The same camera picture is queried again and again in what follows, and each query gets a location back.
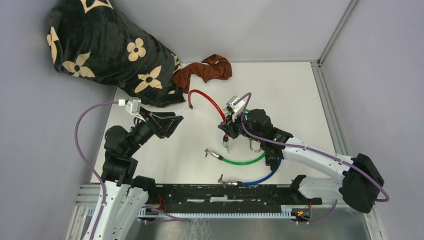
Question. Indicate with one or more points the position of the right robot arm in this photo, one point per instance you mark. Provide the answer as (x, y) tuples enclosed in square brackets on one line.
[(281, 144)]

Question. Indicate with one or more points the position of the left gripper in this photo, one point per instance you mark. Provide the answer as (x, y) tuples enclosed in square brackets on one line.
[(166, 125)]

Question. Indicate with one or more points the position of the green cable lock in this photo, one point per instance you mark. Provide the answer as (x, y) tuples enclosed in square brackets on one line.
[(225, 141)]

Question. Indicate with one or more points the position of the black padlock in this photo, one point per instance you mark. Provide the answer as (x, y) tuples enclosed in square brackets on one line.
[(271, 160)]

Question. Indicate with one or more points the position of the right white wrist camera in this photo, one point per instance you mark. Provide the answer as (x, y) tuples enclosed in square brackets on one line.
[(235, 106)]

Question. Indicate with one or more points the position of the brown towel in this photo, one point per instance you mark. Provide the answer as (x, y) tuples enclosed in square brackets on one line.
[(214, 66)]

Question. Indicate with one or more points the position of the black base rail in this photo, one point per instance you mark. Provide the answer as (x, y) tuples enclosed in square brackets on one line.
[(223, 199)]

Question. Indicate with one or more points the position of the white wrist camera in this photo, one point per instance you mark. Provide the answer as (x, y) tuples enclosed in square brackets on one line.
[(235, 106), (132, 105)]

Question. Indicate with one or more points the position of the blue cable lock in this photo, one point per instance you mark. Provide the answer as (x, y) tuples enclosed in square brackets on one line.
[(250, 183)]

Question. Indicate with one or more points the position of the black floral plush blanket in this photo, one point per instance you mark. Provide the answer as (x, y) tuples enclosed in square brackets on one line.
[(96, 41)]

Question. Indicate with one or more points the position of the white cable duct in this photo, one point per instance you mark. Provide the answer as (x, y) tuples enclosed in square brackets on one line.
[(284, 213)]

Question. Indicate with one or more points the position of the aluminium frame rail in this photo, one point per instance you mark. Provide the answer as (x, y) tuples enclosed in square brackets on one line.
[(331, 109)]

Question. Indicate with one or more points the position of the brass padlock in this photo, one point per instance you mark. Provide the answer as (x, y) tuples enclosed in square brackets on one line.
[(255, 146)]

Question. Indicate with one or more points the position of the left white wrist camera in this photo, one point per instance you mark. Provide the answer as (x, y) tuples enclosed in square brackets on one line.
[(132, 105)]

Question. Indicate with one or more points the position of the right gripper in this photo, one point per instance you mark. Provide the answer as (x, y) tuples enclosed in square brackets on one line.
[(229, 126)]

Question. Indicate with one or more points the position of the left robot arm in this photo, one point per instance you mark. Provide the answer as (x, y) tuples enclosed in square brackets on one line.
[(122, 194)]

